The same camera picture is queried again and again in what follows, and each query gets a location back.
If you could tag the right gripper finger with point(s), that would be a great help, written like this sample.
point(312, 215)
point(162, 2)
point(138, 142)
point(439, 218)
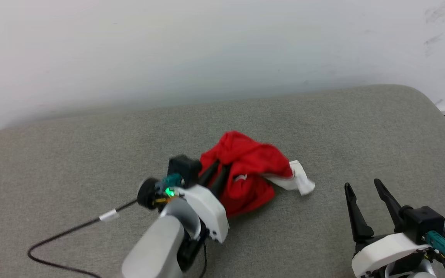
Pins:
point(355, 214)
point(390, 202)

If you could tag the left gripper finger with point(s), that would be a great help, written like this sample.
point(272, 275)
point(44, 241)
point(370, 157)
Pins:
point(208, 173)
point(220, 181)

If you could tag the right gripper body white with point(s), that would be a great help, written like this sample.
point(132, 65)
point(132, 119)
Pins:
point(384, 251)

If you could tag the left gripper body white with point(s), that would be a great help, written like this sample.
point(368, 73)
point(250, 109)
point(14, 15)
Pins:
point(207, 210)

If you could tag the red basketball jersey white trim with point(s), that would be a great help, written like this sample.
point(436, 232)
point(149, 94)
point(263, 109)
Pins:
point(251, 162)

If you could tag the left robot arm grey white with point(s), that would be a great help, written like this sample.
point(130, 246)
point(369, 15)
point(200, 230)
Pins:
point(155, 247)

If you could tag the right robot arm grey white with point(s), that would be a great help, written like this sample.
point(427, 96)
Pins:
point(415, 274)

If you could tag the teal connector on left wrist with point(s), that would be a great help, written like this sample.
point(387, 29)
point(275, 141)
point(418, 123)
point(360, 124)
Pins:
point(170, 181)

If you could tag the teal connector on wrist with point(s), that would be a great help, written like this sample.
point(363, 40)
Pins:
point(440, 242)
point(170, 181)

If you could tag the teal connector on right wrist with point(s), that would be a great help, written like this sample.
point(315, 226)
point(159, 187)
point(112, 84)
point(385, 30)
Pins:
point(440, 242)

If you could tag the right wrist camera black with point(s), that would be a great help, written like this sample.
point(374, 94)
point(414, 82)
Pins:
point(423, 222)

